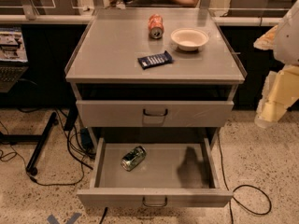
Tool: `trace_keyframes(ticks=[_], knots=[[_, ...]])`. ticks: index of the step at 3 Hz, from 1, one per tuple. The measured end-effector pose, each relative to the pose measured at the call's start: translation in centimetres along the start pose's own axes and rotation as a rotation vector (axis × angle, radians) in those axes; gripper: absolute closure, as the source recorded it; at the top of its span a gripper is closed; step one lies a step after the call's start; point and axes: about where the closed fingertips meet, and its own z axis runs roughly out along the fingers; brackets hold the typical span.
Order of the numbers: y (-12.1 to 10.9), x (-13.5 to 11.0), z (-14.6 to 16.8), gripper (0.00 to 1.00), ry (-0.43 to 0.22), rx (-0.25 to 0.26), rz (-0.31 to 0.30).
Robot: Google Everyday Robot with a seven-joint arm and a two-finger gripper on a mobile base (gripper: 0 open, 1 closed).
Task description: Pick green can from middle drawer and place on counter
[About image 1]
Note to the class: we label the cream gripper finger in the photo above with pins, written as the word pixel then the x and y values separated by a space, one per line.
pixel 280 91
pixel 266 41

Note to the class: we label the green soda can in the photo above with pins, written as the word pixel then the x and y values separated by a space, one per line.
pixel 133 158

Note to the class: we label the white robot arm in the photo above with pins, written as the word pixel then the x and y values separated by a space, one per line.
pixel 286 43

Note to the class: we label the orange soda can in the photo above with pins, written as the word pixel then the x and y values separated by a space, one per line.
pixel 155 26

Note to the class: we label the grey drawer cabinet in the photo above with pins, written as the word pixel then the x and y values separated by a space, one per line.
pixel 104 66

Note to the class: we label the open grey lower drawer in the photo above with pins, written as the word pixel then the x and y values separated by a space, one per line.
pixel 171 175

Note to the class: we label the closed grey upper drawer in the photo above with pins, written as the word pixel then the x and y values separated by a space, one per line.
pixel 154 113

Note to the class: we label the white paper bowl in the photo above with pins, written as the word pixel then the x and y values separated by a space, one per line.
pixel 189 39

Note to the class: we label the blue snack bar packet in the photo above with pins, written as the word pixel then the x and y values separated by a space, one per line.
pixel 155 60

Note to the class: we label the clear plastic water bottle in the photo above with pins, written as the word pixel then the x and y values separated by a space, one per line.
pixel 120 4

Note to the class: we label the laptop with lit screen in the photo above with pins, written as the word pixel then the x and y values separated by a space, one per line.
pixel 13 57

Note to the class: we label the black stand leg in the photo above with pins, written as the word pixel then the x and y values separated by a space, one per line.
pixel 31 166

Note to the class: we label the blue tape cross marker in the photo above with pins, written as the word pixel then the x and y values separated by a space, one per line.
pixel 67 219

